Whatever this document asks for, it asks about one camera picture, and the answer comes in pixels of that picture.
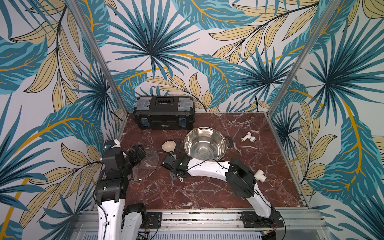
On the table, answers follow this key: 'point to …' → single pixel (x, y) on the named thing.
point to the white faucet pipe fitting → (252, 138)
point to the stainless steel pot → (205, 143)
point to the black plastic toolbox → (164, 112)
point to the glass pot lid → (147, 166)
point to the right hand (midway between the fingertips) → (175, 171)
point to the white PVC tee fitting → (259, 175)
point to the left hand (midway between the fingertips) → (137, 152)
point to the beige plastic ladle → (169, 146)
